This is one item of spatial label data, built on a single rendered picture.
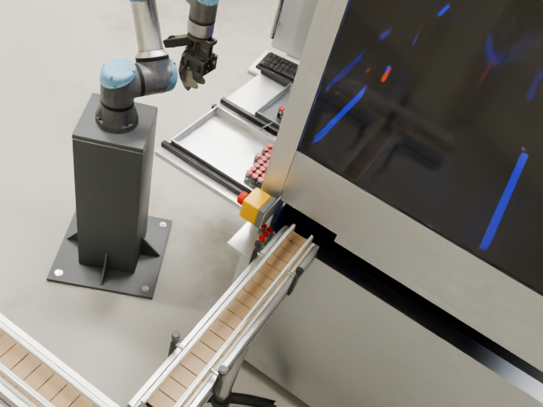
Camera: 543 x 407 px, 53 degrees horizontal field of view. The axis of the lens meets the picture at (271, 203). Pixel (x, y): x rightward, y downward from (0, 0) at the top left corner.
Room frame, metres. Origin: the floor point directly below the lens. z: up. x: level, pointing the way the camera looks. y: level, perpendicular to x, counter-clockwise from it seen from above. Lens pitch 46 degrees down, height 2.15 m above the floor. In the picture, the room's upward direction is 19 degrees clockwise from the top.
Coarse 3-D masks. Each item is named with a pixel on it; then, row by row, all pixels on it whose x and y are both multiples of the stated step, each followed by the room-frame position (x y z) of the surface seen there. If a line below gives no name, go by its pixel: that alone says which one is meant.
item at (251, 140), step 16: (208, 112) 1.52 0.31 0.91; (224, 112) 1.55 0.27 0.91; (192, 128) 1.43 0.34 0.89; (208, 128) 1.47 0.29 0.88; (224, 128) 1.50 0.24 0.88; (240, 128) 1.53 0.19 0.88; (176, 144) 1.32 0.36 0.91; (192, 144) 1.37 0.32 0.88; (208, 144) 1.40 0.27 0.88; (224, 144) 1.42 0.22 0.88; (240, 144) 1.45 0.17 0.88; (256, 144) 1.48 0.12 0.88; (272, 144) 1.49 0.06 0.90; (208, 160) 1.32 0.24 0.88; (224, 160) 1.34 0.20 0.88; (240, 160) 1.37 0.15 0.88; (224, 176) 1.25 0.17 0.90; (240, 176) 1.30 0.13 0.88
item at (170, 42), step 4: (168, 36) 1.41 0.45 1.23; (172, 36) 1.40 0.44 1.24; (176, 36) 1.40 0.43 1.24; (180, 36) 1.39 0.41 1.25; (184, 36) 1.38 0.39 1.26; (164, 40) 1.39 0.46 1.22; (168, 40) 1.38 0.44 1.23; (172, 40) 1.38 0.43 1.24; (176, 40) 1.38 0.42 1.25; (180, 40) 1.37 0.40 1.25; (184, 40) 1.37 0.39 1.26; (188, 40) 1.36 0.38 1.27; (164, 44) 1.39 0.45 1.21; (168, 44) 1.38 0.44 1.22; (172, 44) 1.38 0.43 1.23; (176, 44) 1.38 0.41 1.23; (180, 44) 1.37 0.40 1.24; (184, 44) 1.37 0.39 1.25; (188, 44) 1.36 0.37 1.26; (192, 44) 1.36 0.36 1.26
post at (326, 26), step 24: (336, 0) 1.13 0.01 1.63; (312, 24) 1.14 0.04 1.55; (336, 24) 1.13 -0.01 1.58; (312, 48) 1.14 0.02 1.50; (312, 72) 1.13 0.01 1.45; (312, 96) 1.13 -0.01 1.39; (288, 120) 1.14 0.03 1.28; (288, 144) 1.13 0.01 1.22; (288, 168) 1.12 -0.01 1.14; (240, 264) 1.14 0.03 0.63
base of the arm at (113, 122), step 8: (104, 104) 1.41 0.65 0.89; (96, 112) 1.43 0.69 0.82; (104, 112) 1.41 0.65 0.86; (112, 112) 1.41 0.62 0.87; (120, 112) 1.42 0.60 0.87; (128, 112) 1.44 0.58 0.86; (136, 112) 1.48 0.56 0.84; (96, 120) 1.41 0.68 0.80; (104, 120) 1.40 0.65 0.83; (112, 120) 1.40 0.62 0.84; (120, 120) 1.41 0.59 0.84; (128, 120) 1.43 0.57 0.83; (136, 120) 1.46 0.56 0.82; (104, 128) 1.39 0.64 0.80; (112, 128) 1.39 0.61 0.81; (120, 128) 1.40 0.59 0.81; (128, 128) 1.42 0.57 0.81
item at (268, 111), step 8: (288, 88) 1.85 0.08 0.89; (280, 96) 1.79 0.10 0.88; (288, 96) 1.81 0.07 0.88; (264, 104) 1.67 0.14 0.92; (272, 104) 1.73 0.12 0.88; (280, 104) 1.74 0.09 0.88; (256, 112) 1.61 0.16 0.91; (264, 112) 1.66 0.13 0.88; (272, 112) 1.68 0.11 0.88; (264, 120) 1.60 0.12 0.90; (272, 120) 1.59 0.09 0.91; (280, 120) 1.65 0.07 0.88
